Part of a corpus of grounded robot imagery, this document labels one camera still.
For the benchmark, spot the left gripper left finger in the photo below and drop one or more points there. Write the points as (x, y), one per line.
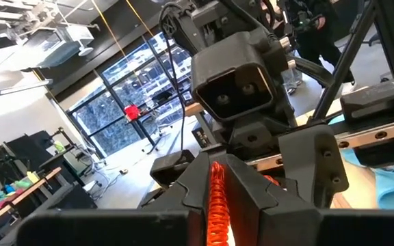
(193, 191)

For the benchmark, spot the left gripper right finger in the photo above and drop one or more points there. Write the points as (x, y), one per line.
(251, 212)

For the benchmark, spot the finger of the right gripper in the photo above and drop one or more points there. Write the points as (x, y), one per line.
(171, 167)
(313, 164)

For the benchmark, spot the orange coil wristband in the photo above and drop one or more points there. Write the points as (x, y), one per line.
(217, 205)

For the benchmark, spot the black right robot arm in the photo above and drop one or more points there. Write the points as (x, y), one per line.
(210, 20)

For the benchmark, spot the small red object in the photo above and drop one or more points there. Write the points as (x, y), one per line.
(131, 112)

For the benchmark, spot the person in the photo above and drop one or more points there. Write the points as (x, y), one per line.
(316, 41)

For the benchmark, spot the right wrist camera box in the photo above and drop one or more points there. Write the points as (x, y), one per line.
(234, 68)

